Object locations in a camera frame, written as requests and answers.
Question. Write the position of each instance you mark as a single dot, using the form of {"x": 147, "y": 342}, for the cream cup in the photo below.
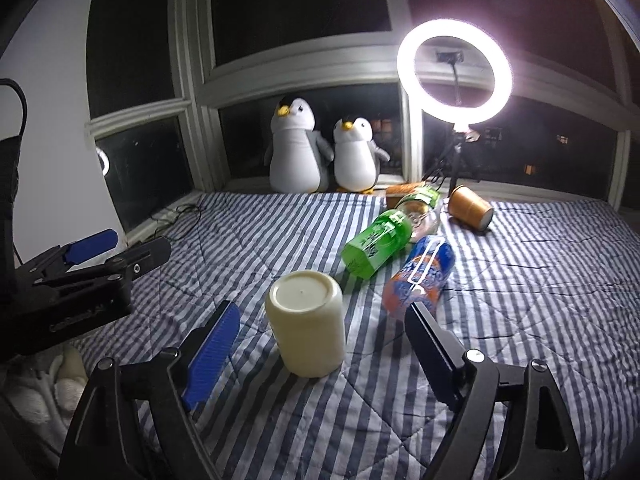
{"x": 306, "y": 332}

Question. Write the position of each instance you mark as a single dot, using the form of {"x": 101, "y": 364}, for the blue striped blanket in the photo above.
{"x": 525, "y": 310}

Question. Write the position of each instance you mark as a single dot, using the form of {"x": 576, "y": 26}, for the clear bottle with green label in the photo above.
{"x": 422, "y": 207}

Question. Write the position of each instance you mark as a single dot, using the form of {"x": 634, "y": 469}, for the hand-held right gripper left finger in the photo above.
{"x": 214, "y": 355}

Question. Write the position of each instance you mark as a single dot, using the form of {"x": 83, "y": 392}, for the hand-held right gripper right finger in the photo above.
{"x": 436, "y": 355}

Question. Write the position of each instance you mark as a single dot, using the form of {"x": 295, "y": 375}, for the orange and blue soda bottle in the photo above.
{"x": 420, "y": 277}

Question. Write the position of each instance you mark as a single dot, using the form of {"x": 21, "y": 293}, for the large penguin plush toy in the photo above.
{"x": 296, "y": 155}

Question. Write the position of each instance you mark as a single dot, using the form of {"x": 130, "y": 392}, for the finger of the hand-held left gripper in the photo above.
{"x": 92, "y": 246}
{"x": 145, "y": 254}

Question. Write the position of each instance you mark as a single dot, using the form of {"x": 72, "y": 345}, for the green plastic bottle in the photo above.
{"x": 377, "y": 242}

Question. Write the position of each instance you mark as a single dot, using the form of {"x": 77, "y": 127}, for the black tripod stand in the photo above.
{"x": 456, "y": 160}

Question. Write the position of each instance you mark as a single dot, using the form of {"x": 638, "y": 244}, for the white fluffy cloth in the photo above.
{"x": 35, "y": 395}

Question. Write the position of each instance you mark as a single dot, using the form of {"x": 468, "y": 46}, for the white window frame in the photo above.
{"x": 200, "y": 85}

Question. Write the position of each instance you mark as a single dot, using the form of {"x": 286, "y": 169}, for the phone holder clamp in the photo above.
{"x": 448, "y": 56}

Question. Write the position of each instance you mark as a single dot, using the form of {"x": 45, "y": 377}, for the small penguin plush toy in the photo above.
{"x": 355, "y": 157}

